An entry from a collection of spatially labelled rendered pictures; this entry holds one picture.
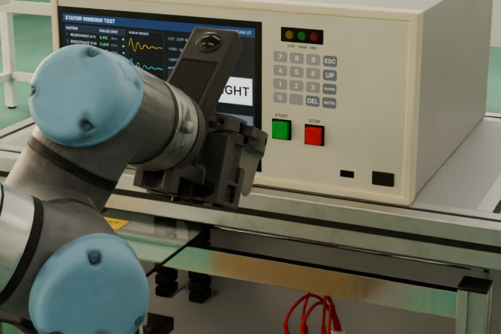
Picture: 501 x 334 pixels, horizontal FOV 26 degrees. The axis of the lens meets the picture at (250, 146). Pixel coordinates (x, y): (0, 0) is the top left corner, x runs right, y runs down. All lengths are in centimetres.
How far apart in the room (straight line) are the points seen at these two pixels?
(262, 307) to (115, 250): 74
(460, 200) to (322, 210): 15
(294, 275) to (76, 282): 55
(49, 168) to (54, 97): 5
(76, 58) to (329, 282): 49
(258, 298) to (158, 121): 61
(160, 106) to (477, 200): 46
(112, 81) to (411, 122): 43
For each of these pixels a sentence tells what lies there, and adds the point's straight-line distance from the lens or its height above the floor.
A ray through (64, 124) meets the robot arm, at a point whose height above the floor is 130.
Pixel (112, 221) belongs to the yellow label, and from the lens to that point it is 125.
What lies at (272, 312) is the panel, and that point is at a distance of 141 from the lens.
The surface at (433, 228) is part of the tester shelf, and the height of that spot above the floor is 111.
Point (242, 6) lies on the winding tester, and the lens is 117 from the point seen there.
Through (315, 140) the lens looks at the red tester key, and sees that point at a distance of 116.
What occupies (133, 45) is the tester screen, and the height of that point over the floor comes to 126.
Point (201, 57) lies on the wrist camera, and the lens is 98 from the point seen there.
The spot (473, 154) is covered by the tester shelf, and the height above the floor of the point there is 111.
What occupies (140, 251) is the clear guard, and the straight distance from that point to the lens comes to 116.
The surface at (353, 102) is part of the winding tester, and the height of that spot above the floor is 122.
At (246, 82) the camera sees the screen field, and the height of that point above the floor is 123.
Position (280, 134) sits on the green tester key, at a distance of 118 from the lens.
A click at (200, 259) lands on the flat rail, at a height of 103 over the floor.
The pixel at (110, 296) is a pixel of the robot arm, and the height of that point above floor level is 122.
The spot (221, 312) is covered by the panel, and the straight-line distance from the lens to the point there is 144.
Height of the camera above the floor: 151
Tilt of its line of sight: 17 degrees down
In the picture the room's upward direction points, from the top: straight up
